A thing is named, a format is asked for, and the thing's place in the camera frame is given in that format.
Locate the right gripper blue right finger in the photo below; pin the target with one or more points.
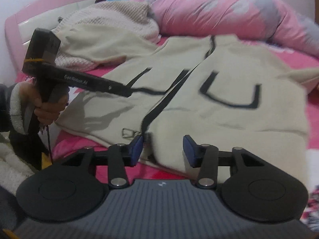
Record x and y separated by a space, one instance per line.
206 158

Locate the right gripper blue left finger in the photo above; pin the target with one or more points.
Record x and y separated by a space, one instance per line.
121 156

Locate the beige zip jacket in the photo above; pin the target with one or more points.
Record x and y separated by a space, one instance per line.
219 90

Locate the person left hand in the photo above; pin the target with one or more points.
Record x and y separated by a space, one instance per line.
46 113

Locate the pink headboard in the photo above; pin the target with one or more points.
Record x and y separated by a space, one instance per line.
41 13

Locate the beige white houndstooth blanket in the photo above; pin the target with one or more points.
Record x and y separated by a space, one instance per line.
112 24

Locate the hot pink floral bedsheet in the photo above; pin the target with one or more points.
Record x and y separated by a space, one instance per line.
63 143

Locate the pink floral rolled duvet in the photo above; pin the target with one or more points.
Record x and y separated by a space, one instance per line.
267 20

